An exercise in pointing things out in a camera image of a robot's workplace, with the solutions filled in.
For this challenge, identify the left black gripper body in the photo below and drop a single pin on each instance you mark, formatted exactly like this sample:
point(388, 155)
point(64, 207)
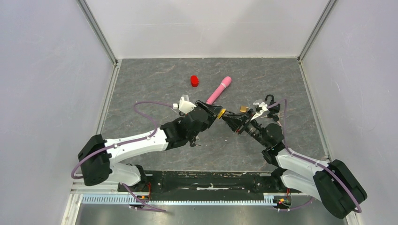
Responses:
point(212, 115)

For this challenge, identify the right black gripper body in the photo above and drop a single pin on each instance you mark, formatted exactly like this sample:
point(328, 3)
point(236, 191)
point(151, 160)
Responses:
point(241, 125)

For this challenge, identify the yellow black padlock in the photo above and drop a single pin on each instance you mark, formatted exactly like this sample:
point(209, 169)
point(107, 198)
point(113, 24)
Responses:
point(221, 113)

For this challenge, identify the black Kaijing padlock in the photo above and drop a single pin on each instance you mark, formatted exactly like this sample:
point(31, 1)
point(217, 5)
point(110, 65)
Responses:
point(273, 106)

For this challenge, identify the black-head key set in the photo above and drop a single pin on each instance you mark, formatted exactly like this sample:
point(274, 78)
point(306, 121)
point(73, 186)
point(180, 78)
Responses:
point(274, 117)

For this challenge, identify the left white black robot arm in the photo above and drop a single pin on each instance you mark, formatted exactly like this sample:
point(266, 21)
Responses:
point(101, 159)

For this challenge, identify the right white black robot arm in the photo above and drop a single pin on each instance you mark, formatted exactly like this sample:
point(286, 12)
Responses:
point(332, 183)

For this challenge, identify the small brass padlock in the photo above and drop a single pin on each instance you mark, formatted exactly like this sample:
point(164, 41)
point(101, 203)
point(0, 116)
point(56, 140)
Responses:
point(244, 109)

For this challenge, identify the pink cylindrical wand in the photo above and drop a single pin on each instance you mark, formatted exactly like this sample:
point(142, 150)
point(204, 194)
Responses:
point(223, 85)

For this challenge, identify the red plastic cap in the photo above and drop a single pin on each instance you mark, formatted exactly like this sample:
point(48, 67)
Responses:
point(194, 81)

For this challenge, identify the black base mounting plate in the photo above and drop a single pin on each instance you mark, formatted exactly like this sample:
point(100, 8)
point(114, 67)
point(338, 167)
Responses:
point(251, 182)

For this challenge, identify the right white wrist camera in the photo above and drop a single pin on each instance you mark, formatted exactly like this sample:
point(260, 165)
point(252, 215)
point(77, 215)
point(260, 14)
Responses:
point(260, 106)

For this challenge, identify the white slotted cable duct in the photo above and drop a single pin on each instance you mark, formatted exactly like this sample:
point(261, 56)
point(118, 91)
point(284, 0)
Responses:
point(268, 200)

